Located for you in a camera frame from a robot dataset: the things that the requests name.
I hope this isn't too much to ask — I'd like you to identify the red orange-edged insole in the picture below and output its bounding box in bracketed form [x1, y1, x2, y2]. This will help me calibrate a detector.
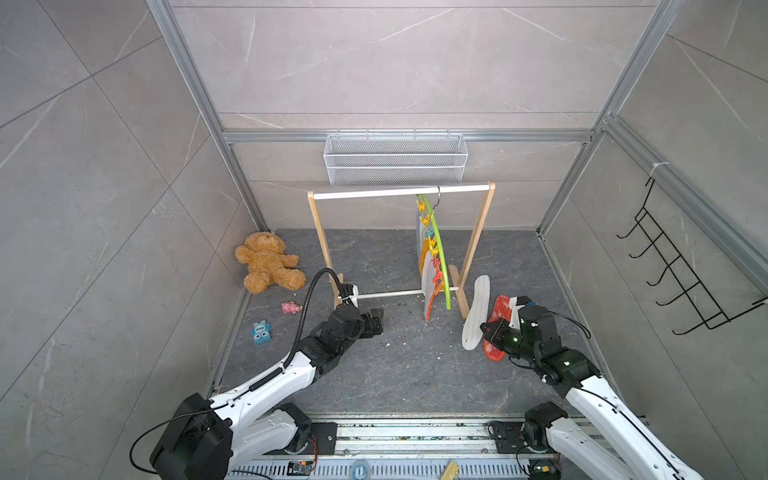
[483, 295, 512, 362]

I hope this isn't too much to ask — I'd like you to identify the green round clip hanger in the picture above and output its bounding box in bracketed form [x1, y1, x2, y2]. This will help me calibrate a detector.
[417, 194, 452, 310]

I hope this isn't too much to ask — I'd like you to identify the white wire mesh basket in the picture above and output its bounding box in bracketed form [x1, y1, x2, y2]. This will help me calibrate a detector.
[323, 133, 468, 186]

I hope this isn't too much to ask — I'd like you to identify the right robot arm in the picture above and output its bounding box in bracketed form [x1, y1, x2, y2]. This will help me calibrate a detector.
[480, 296, 701, 479]

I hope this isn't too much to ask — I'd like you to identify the blue-grey foam insole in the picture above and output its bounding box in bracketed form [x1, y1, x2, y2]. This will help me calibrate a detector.
[416, 211, 424, 259]

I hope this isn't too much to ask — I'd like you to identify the grey striped insole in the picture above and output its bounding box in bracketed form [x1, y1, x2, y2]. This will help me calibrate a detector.
[462, 275, 490, 351]

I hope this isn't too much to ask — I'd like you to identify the grey felt orange-edged insole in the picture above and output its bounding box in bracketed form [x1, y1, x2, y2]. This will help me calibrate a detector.
[424, 281, 443, 322]

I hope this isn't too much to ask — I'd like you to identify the wooden clothes rack frame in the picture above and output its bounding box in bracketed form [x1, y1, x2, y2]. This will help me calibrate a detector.
[307, 182, 496, 322]

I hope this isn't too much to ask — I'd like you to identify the white foam insole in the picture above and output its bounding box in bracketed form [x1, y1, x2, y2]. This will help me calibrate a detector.
[421, 253, 437, 300]

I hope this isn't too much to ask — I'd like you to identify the black wall hook rack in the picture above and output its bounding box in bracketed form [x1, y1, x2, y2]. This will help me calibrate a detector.
[615, 179, 767, 336]

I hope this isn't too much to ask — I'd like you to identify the teal robot toy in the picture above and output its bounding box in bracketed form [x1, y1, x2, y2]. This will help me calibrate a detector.
[251, 321, 271, 345]

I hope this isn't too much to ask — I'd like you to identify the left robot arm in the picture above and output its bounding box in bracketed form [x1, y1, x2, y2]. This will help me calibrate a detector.
[143, 267, 384, 479]

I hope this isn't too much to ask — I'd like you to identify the pink pig toy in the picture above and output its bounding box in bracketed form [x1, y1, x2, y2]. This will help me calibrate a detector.
[281, 301, 303, 315]

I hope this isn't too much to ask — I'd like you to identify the brown teddy bear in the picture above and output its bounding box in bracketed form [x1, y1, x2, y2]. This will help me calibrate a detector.
[235, 232, 306, 294]

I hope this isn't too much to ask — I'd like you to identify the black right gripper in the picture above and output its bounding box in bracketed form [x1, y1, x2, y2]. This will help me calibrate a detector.
[480, 317, 539, 365]

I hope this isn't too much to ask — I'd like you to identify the yellow fuzzy insole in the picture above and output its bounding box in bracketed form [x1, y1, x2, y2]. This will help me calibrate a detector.
[419, 236, 431, 273]

